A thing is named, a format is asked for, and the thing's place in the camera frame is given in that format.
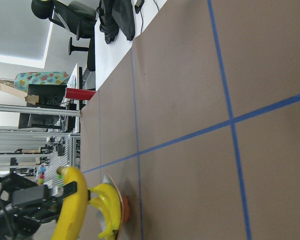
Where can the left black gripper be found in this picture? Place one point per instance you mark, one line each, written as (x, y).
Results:
(25, 206)

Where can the yellow banana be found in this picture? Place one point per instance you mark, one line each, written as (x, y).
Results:
(74, 207)
(97, 203)
(113, 214)

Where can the grey square orange-rimmed plate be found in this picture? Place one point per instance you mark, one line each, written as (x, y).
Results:
(108, 178)

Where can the red cylinder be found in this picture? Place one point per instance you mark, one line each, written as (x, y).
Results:
(79, 94)

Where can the colourful patterned bag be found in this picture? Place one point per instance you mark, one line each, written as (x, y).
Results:
(23, 80)

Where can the cardboard box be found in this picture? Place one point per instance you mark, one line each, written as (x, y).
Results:
(9, 87)

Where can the brown paper table mat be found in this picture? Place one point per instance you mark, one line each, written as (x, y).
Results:
(199, 124)

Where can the black office chair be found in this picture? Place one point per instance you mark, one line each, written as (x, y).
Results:
(76, 17)

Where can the black cloth on desk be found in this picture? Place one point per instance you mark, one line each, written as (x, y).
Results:
(115, 15)

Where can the small black device on desk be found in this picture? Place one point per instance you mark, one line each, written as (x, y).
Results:
(138, 5)

